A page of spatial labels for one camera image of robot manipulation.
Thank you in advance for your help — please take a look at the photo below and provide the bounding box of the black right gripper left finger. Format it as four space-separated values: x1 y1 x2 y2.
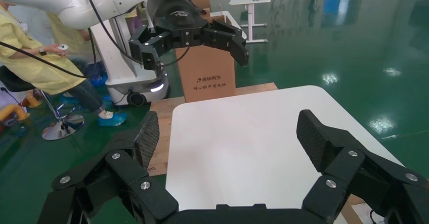
36 111 179 224

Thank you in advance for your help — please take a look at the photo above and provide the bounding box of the black stool with chrome base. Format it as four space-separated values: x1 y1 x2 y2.
0 65 86 142

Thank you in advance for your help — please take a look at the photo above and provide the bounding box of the standing person in yellow coat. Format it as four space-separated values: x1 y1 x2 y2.
47 13 101 66

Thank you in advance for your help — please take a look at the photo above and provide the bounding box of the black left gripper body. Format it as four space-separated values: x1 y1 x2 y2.
146 0 210 49

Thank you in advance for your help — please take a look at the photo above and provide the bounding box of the white printed manual sheet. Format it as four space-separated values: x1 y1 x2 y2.
352 203 390 224

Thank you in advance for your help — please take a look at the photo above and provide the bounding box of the tall printed cardboard carton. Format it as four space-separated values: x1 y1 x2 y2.
175 15 237 103

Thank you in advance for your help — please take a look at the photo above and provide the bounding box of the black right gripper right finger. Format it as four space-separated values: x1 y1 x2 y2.
296 110 429 224

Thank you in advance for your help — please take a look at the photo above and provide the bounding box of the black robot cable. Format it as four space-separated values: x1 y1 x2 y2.
79 0 191 68
0 27 99 79

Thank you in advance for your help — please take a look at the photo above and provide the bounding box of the seated person in yellow coat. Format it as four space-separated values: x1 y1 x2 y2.
0 0 128 127

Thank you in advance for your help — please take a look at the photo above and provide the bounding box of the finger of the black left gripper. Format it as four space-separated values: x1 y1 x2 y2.
128 25 175 72
201 19 250 68

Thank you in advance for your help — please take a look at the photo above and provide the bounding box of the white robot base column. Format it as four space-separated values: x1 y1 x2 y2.
90 15 170 107

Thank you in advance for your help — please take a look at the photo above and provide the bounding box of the yellow orange tube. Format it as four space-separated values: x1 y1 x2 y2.
0 92 42 123

